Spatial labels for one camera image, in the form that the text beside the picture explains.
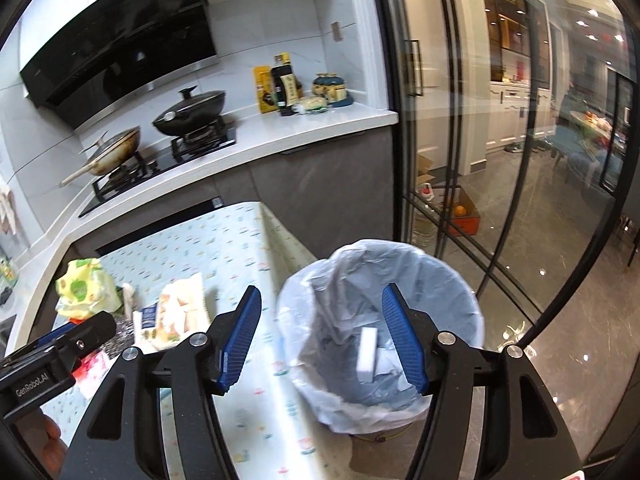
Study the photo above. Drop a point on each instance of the dark soy sauce bottle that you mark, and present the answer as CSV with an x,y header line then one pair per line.
x,y
285,92

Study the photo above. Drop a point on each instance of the wall power socket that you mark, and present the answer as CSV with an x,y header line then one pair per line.
x,y
337,31

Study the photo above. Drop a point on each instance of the pink hanging cloth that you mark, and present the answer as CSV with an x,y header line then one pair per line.
x,y
7,213

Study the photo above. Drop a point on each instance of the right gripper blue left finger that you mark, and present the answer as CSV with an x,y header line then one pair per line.
x,y
206,365

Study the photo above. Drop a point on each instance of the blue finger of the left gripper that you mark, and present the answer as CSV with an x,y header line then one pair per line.
x,y
58,332

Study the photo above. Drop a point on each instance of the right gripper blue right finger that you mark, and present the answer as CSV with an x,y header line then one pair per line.
x,y
443,367

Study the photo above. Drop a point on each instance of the black wok with lid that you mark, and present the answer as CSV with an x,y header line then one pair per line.
x,y
192,112

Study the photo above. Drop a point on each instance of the person's left hand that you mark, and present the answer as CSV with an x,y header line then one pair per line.
x,y
43,437

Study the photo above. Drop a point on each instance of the floral patterned tablecloth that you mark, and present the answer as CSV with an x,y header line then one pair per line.
x,y
270,431

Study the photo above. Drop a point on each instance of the trash bin with white liner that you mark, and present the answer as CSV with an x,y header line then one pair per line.
x,y
340,355

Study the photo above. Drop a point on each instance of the steel wool scrubber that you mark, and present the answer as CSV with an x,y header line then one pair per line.
x,y
123,338

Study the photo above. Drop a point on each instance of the white box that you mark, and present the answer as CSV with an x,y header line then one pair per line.
x,y
366,357

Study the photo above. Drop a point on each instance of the black gas stove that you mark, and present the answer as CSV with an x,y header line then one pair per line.
x,y
135,171

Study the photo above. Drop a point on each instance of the orange white snack bag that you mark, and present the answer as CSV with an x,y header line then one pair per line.
x,y
179,312

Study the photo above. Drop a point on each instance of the black framed glass sliding door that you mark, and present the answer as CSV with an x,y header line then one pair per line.
x,y
531,107

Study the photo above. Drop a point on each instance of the green dish soap bottle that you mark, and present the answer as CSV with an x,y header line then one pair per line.
x,y
7,273

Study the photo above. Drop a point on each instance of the yellow green wet wipes pack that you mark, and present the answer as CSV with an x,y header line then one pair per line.
x,y
85,290

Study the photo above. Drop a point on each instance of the white kitchen countertop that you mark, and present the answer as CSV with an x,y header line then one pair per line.
x,y
257,136

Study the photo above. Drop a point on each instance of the black range hood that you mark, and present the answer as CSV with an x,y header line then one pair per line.
x,y
114,50

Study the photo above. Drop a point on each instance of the cardboard box with oranges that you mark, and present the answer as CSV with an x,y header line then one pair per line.
x,y
465,218

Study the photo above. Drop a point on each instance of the red plastic bag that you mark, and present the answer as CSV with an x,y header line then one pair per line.
x,y
89,376

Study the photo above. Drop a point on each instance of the teal condiment jar set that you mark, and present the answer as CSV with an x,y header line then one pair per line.
x,y
332,88

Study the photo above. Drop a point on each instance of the small wrapped food packet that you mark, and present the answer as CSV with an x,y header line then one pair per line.
x,y
310,105

